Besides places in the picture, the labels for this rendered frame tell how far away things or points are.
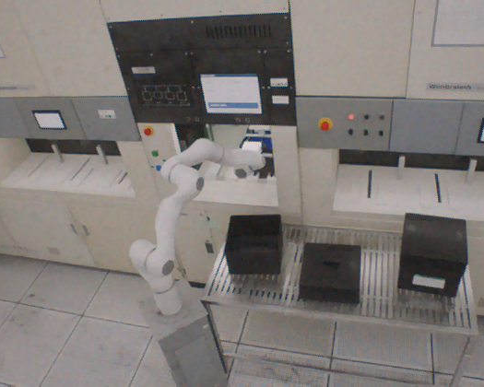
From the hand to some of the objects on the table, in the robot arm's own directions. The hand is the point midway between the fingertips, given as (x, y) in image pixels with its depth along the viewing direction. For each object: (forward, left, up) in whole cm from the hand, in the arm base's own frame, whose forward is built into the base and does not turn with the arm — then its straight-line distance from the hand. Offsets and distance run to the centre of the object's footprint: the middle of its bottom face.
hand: (255, 139), depth 247 cm
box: (+34, -100, -43) cm, 114 cm away
